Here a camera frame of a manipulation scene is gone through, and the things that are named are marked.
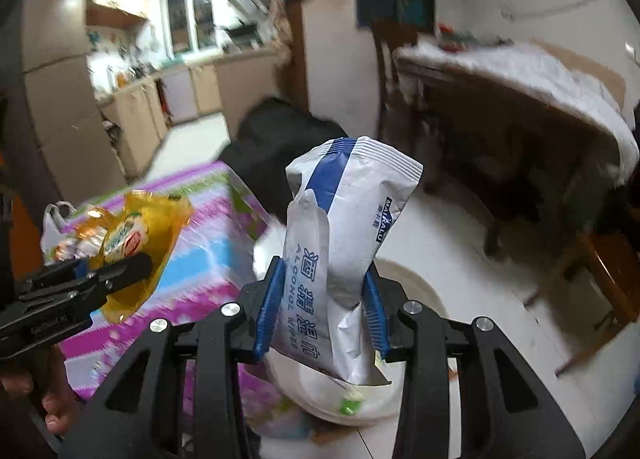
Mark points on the white table cloth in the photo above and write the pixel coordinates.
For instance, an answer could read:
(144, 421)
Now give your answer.
(525, 69)

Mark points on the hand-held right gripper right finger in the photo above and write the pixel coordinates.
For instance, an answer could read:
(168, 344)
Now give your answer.
(374, 321)

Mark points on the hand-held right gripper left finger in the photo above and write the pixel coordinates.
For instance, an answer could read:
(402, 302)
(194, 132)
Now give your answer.
(265, 311)

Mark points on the wooden door frame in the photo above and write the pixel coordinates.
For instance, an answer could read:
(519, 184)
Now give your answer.
(296, 39)

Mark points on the dark wooden table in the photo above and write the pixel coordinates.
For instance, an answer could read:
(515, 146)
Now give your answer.
(475, 104)

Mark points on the shiny candy wrappers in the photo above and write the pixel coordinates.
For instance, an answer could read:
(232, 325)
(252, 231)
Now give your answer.
(85, 241)

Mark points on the range hood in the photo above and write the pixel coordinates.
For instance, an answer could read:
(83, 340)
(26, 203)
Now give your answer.
(247, 4)

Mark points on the green snack wrapper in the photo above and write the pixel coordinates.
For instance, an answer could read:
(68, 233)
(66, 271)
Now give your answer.
(351, 404)

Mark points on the black cloth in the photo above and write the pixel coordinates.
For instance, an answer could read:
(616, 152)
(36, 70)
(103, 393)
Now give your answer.
(280, 134)

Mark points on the white wall socket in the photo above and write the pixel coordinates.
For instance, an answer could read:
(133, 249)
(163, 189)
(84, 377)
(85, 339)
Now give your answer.
(631, 51)

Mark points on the beige kitchen cabinets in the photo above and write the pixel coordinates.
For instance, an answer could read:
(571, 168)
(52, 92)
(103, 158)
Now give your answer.
(135, 109)

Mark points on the wooden chair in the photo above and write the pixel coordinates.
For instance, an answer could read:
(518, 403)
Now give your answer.
(386, 46)

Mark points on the white blue wet wipe packet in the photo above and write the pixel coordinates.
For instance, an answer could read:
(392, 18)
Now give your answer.
(350, 219)

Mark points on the person's left hand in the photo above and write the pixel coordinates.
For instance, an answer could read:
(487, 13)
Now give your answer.
(52, 401)

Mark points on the kitchen window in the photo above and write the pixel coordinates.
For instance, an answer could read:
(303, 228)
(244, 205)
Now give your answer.
(180, 14)

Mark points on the white plastic bag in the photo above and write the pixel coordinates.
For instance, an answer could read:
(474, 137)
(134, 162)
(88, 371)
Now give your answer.
(51, 229)

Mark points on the yellow snack wrapper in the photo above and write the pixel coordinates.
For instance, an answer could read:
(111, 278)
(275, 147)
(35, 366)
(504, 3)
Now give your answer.
(150, 226)

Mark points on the wooden stool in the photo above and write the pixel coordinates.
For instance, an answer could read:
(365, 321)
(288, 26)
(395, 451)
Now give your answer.
(605, 264)

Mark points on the white plastic bucket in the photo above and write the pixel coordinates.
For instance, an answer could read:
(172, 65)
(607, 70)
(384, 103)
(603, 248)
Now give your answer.
(320, 401)

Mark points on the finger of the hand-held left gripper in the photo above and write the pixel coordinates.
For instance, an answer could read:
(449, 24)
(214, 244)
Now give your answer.
(77, 267)
(125, 273)

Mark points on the purple blue patterned tablecloth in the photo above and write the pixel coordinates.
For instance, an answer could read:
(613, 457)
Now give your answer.
(210, 249)

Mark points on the beige refrigerator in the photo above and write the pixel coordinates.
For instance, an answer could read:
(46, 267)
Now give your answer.
(60, 104)

